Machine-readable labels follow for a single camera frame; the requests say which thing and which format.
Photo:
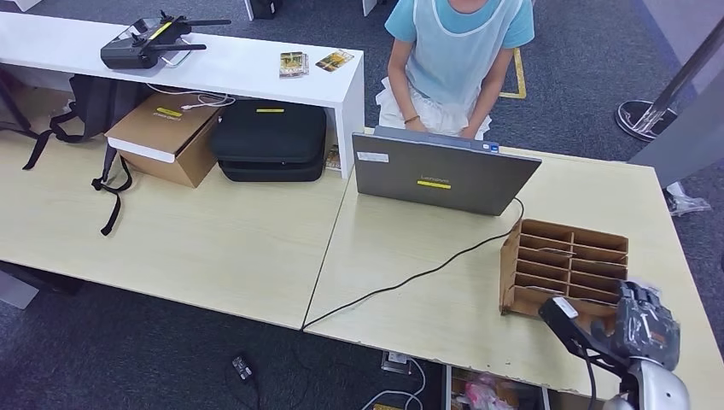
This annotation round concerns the white desk shelf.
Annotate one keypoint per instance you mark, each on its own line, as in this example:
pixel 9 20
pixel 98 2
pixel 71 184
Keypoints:
pixel 237 70

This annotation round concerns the pink plastic bag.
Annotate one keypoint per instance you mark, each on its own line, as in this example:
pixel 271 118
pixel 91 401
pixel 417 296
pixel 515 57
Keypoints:
pixel 486 394

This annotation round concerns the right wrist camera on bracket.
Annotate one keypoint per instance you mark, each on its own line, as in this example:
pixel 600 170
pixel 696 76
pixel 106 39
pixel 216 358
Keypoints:
pixel 565 308

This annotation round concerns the person's right forearm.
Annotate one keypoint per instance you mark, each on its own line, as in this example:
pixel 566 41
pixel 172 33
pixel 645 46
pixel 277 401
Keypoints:
pixel 404 99

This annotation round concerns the person's right hand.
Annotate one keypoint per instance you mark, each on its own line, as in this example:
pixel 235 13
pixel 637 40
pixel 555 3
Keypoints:
pixel 416 125

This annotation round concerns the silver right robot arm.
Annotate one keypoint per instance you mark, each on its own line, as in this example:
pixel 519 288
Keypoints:
pixel 656 387

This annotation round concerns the black remote controller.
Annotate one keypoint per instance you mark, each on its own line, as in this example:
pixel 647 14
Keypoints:
pixel 124 55

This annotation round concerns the booklets under shelf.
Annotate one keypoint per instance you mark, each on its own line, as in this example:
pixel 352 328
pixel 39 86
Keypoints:
pixel 333 159

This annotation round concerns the silver stanchion with round base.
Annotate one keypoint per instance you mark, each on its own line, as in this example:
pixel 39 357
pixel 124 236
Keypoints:
pixel 638 117

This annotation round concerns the stack of patterned cards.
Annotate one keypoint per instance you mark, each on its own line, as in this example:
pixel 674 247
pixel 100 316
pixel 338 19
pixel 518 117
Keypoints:
pixel 292 64

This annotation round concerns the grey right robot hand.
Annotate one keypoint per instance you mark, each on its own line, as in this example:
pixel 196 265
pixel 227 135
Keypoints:
pixel 645 331

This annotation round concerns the wooden card slot organizer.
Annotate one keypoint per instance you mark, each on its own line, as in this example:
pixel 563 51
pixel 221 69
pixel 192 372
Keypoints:
pixel 543 269

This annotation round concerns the black backpack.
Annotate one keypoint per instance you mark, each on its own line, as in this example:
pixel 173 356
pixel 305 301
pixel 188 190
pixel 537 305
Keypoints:
pixel 97 110

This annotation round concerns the floor power strip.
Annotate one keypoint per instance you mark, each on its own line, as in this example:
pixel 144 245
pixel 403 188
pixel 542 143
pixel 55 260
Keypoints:
pixel 396 363

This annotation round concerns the person's left hand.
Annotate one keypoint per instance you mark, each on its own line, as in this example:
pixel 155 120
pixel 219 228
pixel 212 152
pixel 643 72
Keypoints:
pixel 467 133

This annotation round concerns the small black adapter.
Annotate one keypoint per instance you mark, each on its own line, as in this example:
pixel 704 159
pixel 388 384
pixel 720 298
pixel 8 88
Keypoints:
pixel 242 368

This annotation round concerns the grey partition panel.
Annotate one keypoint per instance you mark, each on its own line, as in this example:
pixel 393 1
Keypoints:
pixel 693 144

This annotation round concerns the person's left forearm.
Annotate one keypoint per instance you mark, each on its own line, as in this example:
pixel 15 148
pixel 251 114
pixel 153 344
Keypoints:
pixel 486 107

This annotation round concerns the person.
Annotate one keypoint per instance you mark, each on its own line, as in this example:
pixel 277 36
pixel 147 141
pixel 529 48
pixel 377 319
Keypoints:
pixel 452 62

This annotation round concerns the yellow patterned ID card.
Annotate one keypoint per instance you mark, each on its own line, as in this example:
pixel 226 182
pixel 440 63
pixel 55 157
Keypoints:
pixel 335 60

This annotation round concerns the brown cardboard box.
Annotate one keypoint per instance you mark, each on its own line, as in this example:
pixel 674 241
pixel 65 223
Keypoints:
pixel 167 144

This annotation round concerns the clear plastic bag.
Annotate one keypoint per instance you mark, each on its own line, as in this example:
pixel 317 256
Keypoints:
pixel 685 201

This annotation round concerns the black zip case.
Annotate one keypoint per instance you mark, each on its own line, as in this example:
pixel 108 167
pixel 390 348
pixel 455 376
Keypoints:
pixel 268 138

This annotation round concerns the grey laptop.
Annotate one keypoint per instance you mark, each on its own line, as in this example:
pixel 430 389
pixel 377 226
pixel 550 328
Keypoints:
pixel 441 178

